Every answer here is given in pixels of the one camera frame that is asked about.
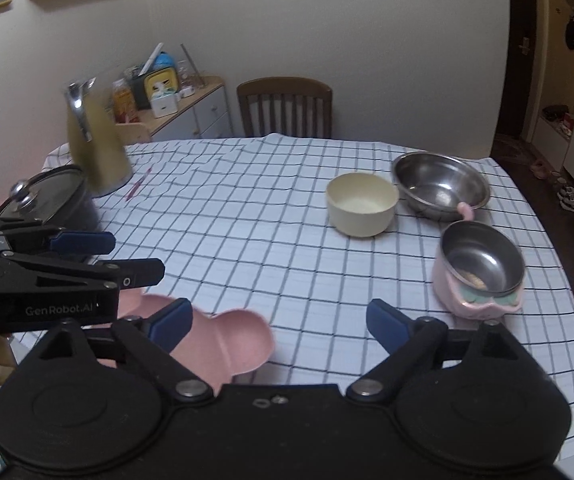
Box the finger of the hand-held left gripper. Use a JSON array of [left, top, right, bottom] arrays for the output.
[[0, 216, 116, 257], [0, 252, 167, 289]]

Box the pair of white black sneakers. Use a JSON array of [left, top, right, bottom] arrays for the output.
[[554, 172, 574, 211]]

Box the white drawer side cabinet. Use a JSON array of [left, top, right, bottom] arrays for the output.
[[116, 76, 233, 142]]

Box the cream bowl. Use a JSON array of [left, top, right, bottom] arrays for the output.
[[326, 172, 400, 238]]

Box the large steel bowl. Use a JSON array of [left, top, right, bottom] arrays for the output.
[[391, 151, 491, 222]]

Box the wooden slatted chair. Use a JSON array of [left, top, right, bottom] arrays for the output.
[[236, 77, 334, 139]]

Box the orange drink bottle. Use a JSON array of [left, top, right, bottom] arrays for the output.
[[111, 78, 136, 124]]

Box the olive thermos jug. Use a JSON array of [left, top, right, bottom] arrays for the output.
[[63, 77, 134, 199]]

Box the glass pot lid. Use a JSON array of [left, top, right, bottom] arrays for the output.
[[0, 164, 86, 219]]

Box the pink steel-lined bowl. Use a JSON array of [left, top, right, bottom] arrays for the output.
[[432, 202, 526, 317]]

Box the dark entrance door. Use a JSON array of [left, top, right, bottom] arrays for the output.
[[508, 0, 551, 147]]

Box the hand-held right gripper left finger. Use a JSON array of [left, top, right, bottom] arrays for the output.
[[18, 297, 216, 404]]

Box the white black checked tablecloth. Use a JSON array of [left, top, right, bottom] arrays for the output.
[[14, 132, 574, 462]]

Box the white stick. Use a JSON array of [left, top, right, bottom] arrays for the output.
[[139, 42, 164, 76]]

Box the pink pen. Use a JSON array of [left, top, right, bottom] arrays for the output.
[[125, 166, 154, 202]]

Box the pink bear-shaped plate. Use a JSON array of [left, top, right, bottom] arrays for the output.
[[94, 287, 276, 384]]

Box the clear glass jar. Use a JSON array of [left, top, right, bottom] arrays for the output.
[[179, 43, 206, 91]]

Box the small white box device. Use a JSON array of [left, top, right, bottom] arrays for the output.
[[149, 87, 178, 119]]

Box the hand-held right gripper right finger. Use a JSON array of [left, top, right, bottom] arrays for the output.
[[346, 297, 544, 406]]

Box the black cooking pot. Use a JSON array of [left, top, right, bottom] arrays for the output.
[[0, 174, 102, 235]]

